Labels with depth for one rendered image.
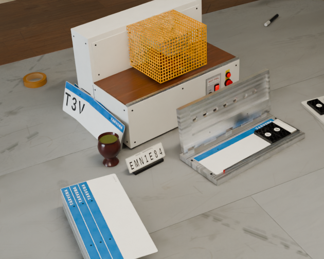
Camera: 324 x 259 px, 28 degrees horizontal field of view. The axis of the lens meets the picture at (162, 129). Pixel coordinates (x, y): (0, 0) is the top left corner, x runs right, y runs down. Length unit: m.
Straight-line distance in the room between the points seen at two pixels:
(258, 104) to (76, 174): 0.74
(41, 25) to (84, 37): 1.10
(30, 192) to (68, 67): 0.91
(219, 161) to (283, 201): 0.28
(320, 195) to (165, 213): 0.52
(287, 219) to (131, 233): 0.52
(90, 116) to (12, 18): 1.24
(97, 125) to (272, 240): 0.84
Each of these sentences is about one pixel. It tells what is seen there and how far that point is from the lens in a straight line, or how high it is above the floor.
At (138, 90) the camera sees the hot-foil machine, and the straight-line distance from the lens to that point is 2.40.
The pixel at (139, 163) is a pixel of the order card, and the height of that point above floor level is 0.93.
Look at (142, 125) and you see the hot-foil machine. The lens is 2.40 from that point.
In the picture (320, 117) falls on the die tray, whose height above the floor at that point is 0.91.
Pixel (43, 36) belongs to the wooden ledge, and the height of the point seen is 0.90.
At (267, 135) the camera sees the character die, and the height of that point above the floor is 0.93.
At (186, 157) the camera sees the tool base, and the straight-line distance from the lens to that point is 2.33.
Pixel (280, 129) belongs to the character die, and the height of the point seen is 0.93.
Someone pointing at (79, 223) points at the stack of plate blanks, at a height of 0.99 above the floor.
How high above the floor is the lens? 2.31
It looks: 34 degrees down
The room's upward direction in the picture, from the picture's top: 3 degrees counter-clockwise
